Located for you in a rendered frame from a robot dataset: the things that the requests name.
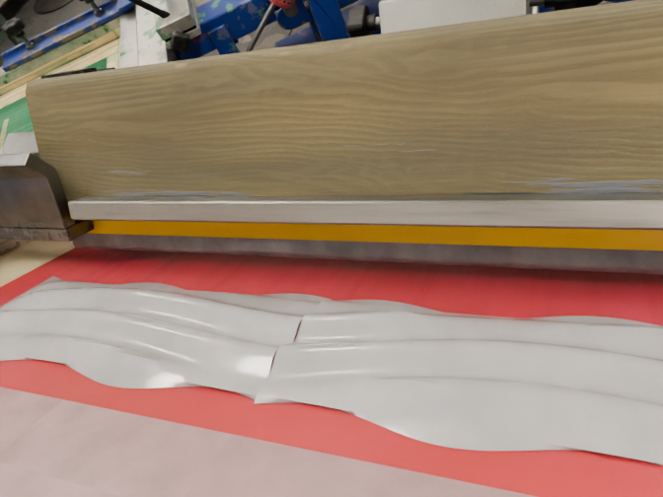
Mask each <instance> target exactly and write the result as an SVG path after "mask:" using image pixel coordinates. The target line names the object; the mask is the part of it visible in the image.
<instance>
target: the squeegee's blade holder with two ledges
mask: <svg viewBox="0 0 663 497"><path fill-rule="evenodd" d="M68 207H69V212H70V216H71V218H72V219H73V220H100V221H156V222H212V223H267V224H324V225H380V226H436V227H492V228H548V229H604V230H660V231H663V193H605V194H440V195H276V196H113V197H83V198H79V199H75V200H71V201H68Z"/></svg>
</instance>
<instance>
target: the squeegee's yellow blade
mask: <svg viewBox="0 0 663 497"><path fill-rule="evenodd" d="M92 222H93V225H94V230H92V231H90V232H88V233H91V234H124V235H155V236H188V237H219V238H252V239H283V240H316V241H348V242H380V243H412V244H444V245H476V246H509V247H541V248H573V249H636V250H663V231H660V230H604V229H548V228H492V227H436V226H380V225H324V224H267V223H212V222H156V221H100V220H92Z"/></svg>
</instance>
